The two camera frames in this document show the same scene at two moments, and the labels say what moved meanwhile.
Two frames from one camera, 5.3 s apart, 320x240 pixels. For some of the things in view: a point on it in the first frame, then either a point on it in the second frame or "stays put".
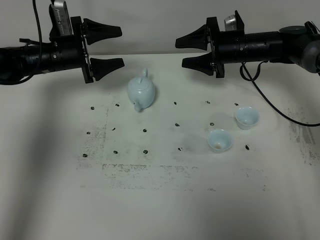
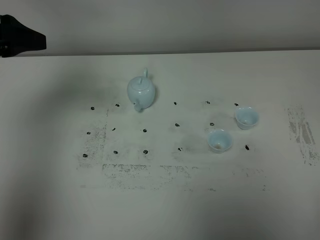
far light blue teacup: (247, 117) stays put
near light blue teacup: (219, 140) stays put
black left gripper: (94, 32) to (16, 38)
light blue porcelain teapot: (142, 91) stays put
